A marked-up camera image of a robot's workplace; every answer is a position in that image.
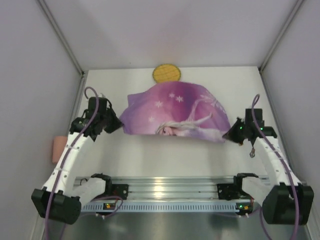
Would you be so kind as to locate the purple Frozen placemat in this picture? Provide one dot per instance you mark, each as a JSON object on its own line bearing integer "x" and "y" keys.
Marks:
{"x": 176, "y": 109}

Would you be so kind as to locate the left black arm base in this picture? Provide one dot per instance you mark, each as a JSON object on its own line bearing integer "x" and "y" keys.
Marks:
{"x": 120, "y": 190}

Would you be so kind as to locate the pink plastic cup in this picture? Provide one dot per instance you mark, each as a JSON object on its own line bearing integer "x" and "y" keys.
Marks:
{"x": 59, "y": 143}

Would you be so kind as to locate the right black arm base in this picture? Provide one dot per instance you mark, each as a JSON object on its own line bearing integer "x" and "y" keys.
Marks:
{"x": 231, "y": 191}

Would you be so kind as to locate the yellow round woven coaster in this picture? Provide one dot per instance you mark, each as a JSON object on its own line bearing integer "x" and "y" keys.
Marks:
{"x": 166, "y": 73}

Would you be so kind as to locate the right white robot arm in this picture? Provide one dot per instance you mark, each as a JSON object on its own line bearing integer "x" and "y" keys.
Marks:
{"x": 286, "y": 201}

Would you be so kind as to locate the aluminium mounting rail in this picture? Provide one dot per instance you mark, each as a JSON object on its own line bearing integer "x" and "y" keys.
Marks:
{"x": 172, "y": 189}

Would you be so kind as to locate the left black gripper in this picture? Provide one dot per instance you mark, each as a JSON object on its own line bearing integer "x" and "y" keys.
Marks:
{"x": 108, "y": 122}

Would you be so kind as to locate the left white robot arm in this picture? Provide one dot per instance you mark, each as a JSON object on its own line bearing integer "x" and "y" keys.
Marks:
{"x": 58, "y": 199}

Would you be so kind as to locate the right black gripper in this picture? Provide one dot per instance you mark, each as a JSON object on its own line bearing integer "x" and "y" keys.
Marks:
{"x": 236, "y": 132}

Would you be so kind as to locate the perforated grey cable duct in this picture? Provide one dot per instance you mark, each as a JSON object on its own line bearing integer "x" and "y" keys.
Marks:
{"x": 166, "y": 207}

